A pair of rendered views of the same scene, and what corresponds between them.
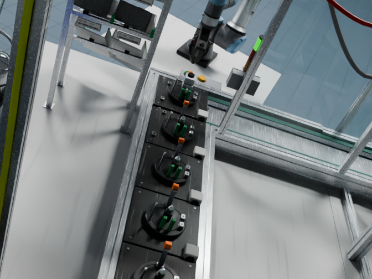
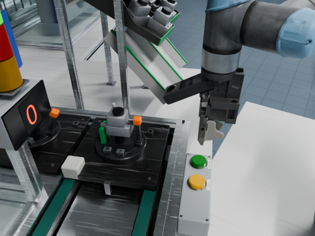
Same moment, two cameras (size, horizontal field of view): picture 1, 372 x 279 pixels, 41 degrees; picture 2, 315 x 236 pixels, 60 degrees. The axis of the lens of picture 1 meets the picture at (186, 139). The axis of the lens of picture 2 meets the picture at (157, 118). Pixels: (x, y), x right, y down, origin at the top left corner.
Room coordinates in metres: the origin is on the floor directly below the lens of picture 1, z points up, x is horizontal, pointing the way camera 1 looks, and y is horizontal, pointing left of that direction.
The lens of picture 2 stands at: (2.17, -0.40, 1.49)
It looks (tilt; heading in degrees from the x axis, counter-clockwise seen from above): 36 degrees down; 111
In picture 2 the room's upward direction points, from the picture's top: straight up
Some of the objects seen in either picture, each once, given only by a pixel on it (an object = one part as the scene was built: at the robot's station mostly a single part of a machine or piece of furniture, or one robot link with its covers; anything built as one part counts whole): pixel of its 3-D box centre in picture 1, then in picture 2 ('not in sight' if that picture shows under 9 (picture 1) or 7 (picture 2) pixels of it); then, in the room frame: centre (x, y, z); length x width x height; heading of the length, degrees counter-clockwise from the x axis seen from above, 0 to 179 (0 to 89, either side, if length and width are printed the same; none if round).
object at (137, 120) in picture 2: not in sight; (135, 129); (1.92, 0.10, 1.04); 0.04 x 0.02 x 0.08; 11
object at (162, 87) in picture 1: (181, 98); (121, 149); (1.87, 0.09, 0.96); 0.24 x 0.24 x 0.02; 11
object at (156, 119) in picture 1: (180, 123); (33, 124); (1.62, 0.04, 1.01); 0.24 x 0.24 x 0.13; 11
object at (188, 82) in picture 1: (189, 81); (115, 120); (1.87, 0.09, 1.06); 0.08 x 0.04 x 0.07; 11
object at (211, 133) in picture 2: (199, 54); (210, 135); (2.11, 0.11, 1.07); 0.06 x 0.03 x 0.09; 11
